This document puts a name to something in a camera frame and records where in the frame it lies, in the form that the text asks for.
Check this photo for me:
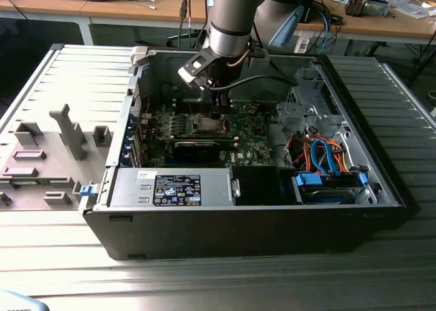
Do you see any wooden desk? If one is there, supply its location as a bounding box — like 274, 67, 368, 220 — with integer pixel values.
0, 0, 211, 46
299, 0, 436, 56

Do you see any clear plastic bag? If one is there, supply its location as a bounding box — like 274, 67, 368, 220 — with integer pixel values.
394, 0, 436, 19

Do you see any blue data cable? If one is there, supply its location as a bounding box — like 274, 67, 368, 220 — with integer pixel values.
310, 138, 341, 176

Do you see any white power adapter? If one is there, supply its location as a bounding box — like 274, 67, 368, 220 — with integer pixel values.
293, 34, 318, 55

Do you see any grey parts rack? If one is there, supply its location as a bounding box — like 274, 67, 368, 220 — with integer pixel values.
0, 102, 114, 212

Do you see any silver CPU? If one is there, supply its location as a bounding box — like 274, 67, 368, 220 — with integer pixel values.
197, 117, 222, 131

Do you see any CPU socket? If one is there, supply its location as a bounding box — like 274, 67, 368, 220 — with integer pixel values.
191, 112, 231, 136

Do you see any black upright box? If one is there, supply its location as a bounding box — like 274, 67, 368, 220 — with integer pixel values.
298, 0, 318, 24

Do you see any black label sticker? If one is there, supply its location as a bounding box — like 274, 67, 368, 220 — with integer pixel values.
154, 173, 202, 208

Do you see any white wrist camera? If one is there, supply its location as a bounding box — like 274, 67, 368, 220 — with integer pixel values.
176, 48, 215, 92

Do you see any orange wire bundle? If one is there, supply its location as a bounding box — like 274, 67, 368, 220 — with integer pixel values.
291, 137, 354, 175

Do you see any black graphics card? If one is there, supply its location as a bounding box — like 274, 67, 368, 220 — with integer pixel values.
151, 134, 239, 162

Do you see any black open PC case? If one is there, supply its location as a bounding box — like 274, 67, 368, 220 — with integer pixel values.
82, 44, 422, 261

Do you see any grey metal drive cage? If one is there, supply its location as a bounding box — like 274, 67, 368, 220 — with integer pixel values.
275, 68, 345, 140

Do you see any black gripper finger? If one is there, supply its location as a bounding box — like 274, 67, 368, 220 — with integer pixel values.
211, 91, 230, 120

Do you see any hard disk in blue carrier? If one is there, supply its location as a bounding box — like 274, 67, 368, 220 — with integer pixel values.
292, 172, 372, 205

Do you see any grey power supply unit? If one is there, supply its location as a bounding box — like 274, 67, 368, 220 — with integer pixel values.
108, 167, 236, 209

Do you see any green motherboard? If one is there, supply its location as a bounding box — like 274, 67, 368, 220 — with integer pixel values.
141, 99, 277, 171

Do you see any copper coil heatsink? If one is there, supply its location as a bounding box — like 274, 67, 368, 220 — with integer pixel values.
345, 0, 390, 18

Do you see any metal socket cover frame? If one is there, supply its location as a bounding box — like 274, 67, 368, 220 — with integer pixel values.
193, 114, 230, 135

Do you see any black camera cable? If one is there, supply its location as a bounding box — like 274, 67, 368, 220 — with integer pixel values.
208, 74, 298, 92

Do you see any pale grey case latch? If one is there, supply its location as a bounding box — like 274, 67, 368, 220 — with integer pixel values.
130, 46, 158, 74

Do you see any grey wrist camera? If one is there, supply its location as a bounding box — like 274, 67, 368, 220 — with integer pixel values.
247, 47, 270, 68

